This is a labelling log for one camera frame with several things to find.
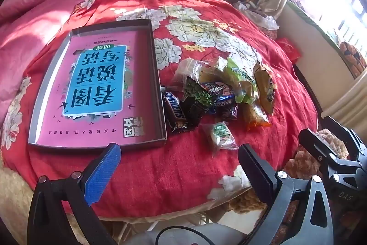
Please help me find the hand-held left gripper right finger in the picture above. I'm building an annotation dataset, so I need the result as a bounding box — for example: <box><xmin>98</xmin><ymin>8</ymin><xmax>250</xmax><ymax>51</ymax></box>
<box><xmin>238</xmin><ymin>144</ymin><xmax>334</xmax><ymax>245</ymax></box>

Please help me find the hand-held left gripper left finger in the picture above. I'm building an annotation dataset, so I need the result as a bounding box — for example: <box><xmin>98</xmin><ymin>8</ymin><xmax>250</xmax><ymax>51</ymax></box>
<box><xmin>27</xmin><ymin>143</ymin><xmax>122</xmax><ymax>245</ymax></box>

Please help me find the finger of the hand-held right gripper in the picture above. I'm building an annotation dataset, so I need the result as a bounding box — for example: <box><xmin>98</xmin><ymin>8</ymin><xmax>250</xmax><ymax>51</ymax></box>
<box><xmin>299</xmin><ymin>129</ymin><xmax>360</xmax><ymax>177</ymax></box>
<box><xmin>323</xmin><ymin>116</ymin><xmax>367</xmax><ymax>165</ymax></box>

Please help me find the orange clear snack packet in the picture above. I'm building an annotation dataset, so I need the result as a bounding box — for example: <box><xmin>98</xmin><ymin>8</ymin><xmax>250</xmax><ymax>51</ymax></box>
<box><xmin>241</xmin><ymin>101</ymin><xmax>271</xmax><ymax>131</ymax></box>

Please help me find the blue cookie packet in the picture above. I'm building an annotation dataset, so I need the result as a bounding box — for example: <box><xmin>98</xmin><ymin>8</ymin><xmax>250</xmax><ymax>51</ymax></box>
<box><xmin>201</xmin><ymin>80</ymin><xmax>238</xmax><ymax>108</ymax></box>

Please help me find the brown chocolate bar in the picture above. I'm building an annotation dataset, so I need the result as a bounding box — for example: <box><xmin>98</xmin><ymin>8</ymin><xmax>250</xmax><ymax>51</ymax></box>
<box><xmin>161</xmin><ymin>87</ymin><xmax>190</xmax><ymax>133</ymax></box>

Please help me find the black green pea snack packet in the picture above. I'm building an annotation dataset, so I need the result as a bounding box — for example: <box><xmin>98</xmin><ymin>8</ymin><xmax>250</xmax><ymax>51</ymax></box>
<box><xmin>181</xmin><ymin>76</ymin><xmax>218</xmax><ymax>128</ymax></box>

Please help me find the grey shallow cardboard box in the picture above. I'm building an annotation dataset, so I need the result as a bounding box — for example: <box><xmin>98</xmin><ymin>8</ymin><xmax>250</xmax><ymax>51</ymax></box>
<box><xmin>28</xmin><ymin>19</ymin><xmax>167</xmax><ymax>151</ymax></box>

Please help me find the light green snack packet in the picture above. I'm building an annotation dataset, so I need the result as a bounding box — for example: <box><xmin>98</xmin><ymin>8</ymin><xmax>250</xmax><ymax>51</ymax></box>
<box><xmin>206</xmin><ymin>57</ymin><xmax>257</xmax><ymax>105</ymax></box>

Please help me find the brown fluffy blanket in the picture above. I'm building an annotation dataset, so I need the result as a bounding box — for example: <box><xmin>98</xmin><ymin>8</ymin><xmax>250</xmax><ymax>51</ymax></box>
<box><xmin>226</xmin><ymin>130</ymin><xmax>347</xmax><ymax>211</ymax></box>

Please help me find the small round cake packet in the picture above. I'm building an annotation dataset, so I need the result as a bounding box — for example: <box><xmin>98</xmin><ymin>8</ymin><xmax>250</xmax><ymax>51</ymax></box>
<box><xmin>201</xmin><ymin>121</ymin><xmax>240</xmax><ymax>158</ymax></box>

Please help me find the red floral blanket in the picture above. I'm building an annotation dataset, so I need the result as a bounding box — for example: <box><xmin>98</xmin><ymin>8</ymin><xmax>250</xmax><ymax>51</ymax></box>
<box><xmin>0</xmin><ymin>0</ymin><xmax>319</xmax><ymax>220</ymax></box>

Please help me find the dark purple cookie packet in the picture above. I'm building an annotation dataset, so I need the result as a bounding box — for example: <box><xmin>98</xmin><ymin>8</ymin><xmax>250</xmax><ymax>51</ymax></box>
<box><xmin>209</xmin><ymin>101</ymin><xmax>239</xmax><ymax>121</ymax></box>

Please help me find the orange patterned cushion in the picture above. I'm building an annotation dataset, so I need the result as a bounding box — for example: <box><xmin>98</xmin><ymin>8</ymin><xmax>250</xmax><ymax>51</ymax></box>
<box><xmin>338</xmin><ymin>41</ymin><xmax>367</xmax><ymax>79</ymax></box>

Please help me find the pink book with blue label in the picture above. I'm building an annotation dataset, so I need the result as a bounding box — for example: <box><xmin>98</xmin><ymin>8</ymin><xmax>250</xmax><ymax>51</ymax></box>
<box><xmin>37</xmin><ymin>30</ymin><xmax>161</xmax><ymax>146</ymax></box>

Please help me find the red paper packet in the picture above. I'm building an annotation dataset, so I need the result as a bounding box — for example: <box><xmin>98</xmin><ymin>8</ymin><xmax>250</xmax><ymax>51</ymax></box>
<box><xmin>277</xmin><ymin>38</ymin><xmax>301</xmax><ymax>63</ymax></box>

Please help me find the clear packet with yellow snack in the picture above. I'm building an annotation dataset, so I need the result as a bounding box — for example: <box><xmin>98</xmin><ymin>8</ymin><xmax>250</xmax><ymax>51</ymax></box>
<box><xmin>201</xmin><ymin>60</ymin><xmax>230</xmax><ymax>82</ymax></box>

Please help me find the white plastic bag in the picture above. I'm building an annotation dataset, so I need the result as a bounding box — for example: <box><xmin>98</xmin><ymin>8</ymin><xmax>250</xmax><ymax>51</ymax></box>
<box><xmin>234</xmin><ymin>1</ymin><xmax>280</xmax><ymax>31</ymax></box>

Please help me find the pink quilt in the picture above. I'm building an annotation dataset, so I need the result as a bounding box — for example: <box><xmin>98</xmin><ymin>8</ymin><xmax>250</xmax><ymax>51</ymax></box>
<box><xmin>0</xmin><ymin>0</ymin><xmax>109</xmax><ymax>125</ymax></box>

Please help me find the black cable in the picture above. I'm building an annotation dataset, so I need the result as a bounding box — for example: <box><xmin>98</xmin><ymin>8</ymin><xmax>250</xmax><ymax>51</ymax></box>
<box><xmin>155</xmin><ymin>226</ymin><xmax>207</xmax><ymax>245</ymax></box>

